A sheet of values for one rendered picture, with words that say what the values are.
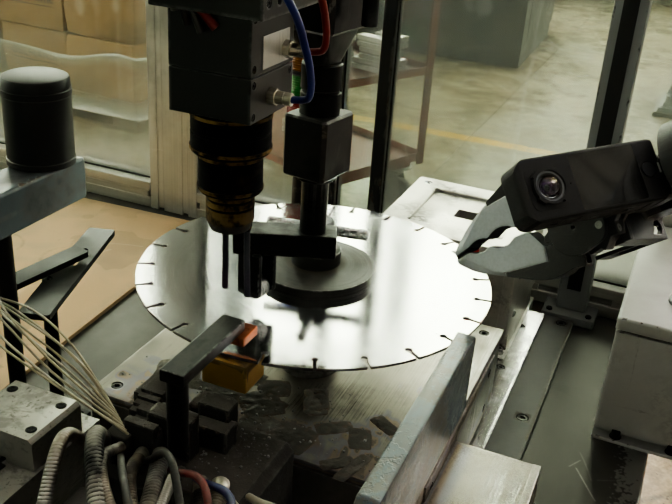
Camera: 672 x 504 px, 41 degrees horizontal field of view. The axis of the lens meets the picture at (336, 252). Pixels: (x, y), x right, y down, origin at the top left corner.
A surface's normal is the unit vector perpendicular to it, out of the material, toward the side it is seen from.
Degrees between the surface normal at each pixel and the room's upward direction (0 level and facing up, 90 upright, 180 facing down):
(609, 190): 48
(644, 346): 90
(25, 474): 0
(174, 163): 90
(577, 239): 76
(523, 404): 0
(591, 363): 0
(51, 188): 90
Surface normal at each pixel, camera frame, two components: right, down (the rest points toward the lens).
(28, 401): 0.07, -0.90
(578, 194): 0.27, -0.28
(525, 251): -0.71, 0.02
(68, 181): 0.92, 0.22
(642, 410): -0.39, 0.37
